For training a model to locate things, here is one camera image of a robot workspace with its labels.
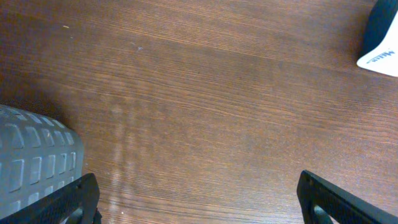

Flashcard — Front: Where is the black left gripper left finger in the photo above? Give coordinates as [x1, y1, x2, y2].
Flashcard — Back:
[1, 173, 100, 224]

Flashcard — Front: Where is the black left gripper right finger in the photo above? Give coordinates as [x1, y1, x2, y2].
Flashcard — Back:
[297, 170, 397, 224]

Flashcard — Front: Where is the white barcode scanner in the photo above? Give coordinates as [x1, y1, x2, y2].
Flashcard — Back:
[356, 0, 397, 77]

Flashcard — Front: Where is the grey plastic basket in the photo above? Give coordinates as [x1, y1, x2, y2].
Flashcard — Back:
[1, 105, 84, 218]

